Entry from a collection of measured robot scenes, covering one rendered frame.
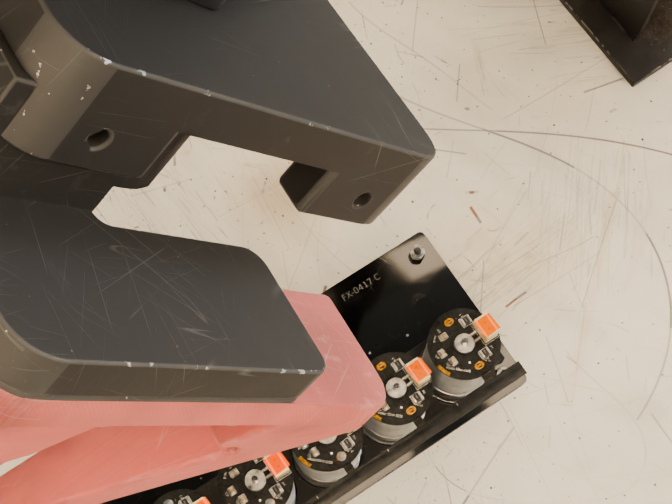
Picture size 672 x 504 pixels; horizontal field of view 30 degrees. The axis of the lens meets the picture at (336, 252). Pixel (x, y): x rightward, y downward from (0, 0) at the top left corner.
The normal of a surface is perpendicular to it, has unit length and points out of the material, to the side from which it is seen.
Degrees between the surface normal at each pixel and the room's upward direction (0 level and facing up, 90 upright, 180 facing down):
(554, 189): 0
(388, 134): 54
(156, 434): 20
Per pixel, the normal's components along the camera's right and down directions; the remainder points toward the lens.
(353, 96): 0.63, -0.66
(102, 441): -0.33, -0.34
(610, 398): 0.00, -0.30
